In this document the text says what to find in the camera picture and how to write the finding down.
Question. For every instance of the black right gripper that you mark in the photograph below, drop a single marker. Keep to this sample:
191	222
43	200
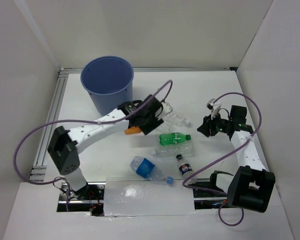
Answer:
208	124

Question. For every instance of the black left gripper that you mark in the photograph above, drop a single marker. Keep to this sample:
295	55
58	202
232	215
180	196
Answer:
156	122

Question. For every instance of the orange plastic bottle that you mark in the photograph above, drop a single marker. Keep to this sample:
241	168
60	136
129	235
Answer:
133	130

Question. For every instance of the green plastic bottle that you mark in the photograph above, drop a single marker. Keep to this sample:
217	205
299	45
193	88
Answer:
173	138

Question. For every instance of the clear ribbed plastic bottle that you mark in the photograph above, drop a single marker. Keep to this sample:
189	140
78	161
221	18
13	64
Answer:
171	151

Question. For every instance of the crushed bottle blue label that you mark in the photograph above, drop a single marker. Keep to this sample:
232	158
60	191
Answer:
149	171

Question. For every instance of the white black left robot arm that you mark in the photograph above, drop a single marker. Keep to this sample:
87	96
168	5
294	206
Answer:
66	144

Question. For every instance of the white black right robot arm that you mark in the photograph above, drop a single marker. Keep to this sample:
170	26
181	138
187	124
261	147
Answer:
252	185

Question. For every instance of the blue plastic bin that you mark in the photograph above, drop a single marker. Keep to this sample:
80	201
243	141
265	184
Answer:
108	81

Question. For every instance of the blue label water bottle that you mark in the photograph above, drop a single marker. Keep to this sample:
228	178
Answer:
165	128

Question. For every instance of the clear bottle white cap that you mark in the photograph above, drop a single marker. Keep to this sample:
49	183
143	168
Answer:
177	119

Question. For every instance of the small pepsi bottle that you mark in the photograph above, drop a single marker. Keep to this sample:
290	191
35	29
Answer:
184	167

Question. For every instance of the white taped cover sheet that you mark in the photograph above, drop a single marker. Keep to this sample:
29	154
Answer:
135	198

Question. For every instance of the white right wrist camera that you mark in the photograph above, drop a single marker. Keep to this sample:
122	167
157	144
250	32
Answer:
214	106

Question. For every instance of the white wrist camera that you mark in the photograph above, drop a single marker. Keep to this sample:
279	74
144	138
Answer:
166	109
214	106

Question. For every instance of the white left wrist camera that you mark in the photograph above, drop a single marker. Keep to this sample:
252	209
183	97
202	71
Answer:
166	109

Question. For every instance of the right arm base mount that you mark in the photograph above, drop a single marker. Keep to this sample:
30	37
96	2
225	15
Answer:
206	195

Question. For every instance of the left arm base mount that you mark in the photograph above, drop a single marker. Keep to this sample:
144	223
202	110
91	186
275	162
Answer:
91	202

